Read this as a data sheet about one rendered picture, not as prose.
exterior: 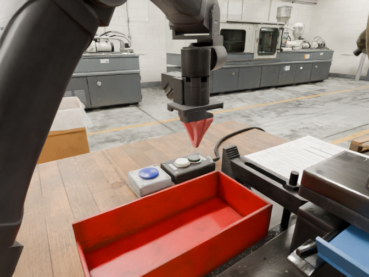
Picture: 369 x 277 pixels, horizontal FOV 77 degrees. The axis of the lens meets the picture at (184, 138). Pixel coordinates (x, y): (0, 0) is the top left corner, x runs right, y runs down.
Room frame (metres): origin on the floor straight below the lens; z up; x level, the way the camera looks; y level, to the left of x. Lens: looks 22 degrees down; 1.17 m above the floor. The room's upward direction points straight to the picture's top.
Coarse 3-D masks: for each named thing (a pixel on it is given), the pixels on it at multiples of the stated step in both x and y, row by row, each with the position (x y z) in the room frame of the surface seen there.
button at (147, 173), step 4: (144, 168) 0.42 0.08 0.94; (148, 168) 0.42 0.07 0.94; (152, 168) 0.42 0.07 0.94; (140, 172) 0.40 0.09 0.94; (144, 172) 0.40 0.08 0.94; (148, 172) 0.40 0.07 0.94; (152, 172) 0.40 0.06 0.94; (156, 172) 0.40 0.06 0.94; (140, 176) 0.39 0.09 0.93; (144, 176) 0.39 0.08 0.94; (148, 176) 0.39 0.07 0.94; (152, 176) 0.39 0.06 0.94
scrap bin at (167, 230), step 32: (160, 192) 0.30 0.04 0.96; (192, 192) 0.34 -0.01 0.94; (224, 192) 0.35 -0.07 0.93; (96, 224) 0.25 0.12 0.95; (128, 224) 0.27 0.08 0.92; (160, 224) 0.29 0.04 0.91; (192, 224) 0.29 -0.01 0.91; (224, 224) 0.29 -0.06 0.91; (256, 224) 0.26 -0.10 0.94; (96, 256) 0.23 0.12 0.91; (128, 256) 0.23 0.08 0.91; (160, 256) 0.23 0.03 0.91; (192, 256) 0.19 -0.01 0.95; (224, 256) 0.22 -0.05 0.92
